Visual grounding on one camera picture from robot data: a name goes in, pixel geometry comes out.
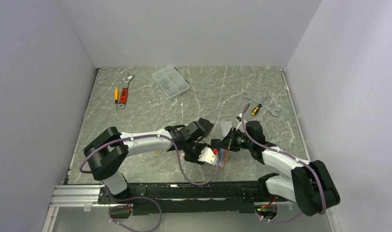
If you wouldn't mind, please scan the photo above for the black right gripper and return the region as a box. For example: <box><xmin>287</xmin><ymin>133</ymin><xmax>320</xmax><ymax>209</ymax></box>
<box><xmin>217</xmin><ymin>127</ymin><xmax>253</xmax><ymax>152</ymax></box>

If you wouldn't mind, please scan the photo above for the tan leather card holder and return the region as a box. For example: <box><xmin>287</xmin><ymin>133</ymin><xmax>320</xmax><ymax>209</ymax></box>
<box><xmin>218</xmin><ymin>149</ymin><xmax>229</xmax><ymax>168</ymax></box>

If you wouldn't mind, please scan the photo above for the black VIP card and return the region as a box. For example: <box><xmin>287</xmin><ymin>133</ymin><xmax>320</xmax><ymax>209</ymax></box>
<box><xmin>210</xmin><ymin>139</ymin><xmax>220</xmax><ymax>149</ymax></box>

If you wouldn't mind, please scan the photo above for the silver VIP card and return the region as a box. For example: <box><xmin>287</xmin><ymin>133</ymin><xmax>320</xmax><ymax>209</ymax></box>
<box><xmin>220</xmin><ymin>121</ymin><xmax>232</xmax><ymax>137</ymax></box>

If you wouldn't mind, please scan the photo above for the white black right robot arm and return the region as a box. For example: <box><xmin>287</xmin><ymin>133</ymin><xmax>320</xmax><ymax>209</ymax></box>
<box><xmin>210</xmin><ymin>121</ymin><xmax>341</xmax><ymax>216</ymax></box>

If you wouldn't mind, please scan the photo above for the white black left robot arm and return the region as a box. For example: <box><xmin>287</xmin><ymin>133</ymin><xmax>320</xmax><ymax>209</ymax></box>
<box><xmin>80</xmin><ymin>118</ymin><xmax>217</xmax><ymax>203</ymax></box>

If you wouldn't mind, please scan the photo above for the black card stack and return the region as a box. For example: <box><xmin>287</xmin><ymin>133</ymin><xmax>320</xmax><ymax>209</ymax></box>
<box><xmin>197</xmin><ymin>117</ymin><xmax>214</xmax><ymax>137</ymax></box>

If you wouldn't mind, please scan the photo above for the yellow black screwdriver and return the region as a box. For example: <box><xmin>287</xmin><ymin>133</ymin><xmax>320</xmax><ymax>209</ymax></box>
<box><xmin>251</xmin><ymin>97</ymin><xmax>268</xmax><ymax>116</ymax></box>

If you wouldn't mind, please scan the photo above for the silver open end wrench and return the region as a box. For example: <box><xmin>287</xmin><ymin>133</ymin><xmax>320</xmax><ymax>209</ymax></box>
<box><xmin>242</xmin><ymin>92</ymin><xmax>280</xmax><ymax>116</ymax></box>

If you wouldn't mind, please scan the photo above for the clear plastic screw box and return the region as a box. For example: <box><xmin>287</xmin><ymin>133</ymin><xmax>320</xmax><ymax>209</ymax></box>
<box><xmin>152</xmin><ymin>66</ymin><xmax>190</xmax><ymax>98</ymax></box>

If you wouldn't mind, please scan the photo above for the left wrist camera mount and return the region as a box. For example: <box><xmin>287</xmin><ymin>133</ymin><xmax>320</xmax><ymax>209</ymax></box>
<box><xmin>198</xmin><ymin>147</ymin><xmax>218</xmax><ymax>166</ymax></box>

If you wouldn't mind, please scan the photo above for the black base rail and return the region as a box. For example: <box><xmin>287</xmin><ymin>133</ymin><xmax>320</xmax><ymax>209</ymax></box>
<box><xmin>98</xmin><ymin>181</ymin><xmax>285</xmax><ymax>216</ymax></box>

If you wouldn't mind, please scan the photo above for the red handled adjustable wrench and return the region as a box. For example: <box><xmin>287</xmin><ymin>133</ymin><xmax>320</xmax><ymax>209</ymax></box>
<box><xmin>118</xmin><ymin>74</ymin><xmax>134</xmax><ymax>109</ymax></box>

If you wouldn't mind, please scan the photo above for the small yellow handled screwdriver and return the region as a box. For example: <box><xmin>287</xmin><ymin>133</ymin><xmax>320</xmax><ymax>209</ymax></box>
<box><xmin>114</xmin><ymin>88</ymin><xmax>119</xmax><ymax>110</ymax></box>

